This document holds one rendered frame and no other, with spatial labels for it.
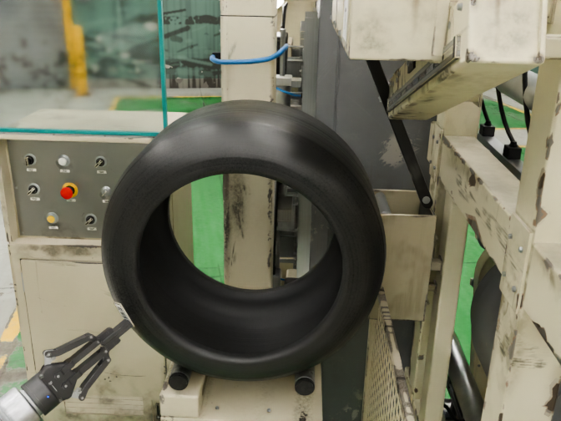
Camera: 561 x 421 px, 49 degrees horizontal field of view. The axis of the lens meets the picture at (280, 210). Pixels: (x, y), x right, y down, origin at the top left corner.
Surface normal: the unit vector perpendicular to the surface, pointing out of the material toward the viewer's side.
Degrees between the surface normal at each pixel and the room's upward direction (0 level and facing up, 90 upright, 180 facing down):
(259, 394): 0
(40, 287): 90
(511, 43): 72
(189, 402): 90
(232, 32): 90
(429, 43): 90
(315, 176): 81
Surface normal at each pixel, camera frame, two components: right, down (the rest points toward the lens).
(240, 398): 0.02, -0.93
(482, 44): -0.04, 0.05
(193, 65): 0.16, 0.36
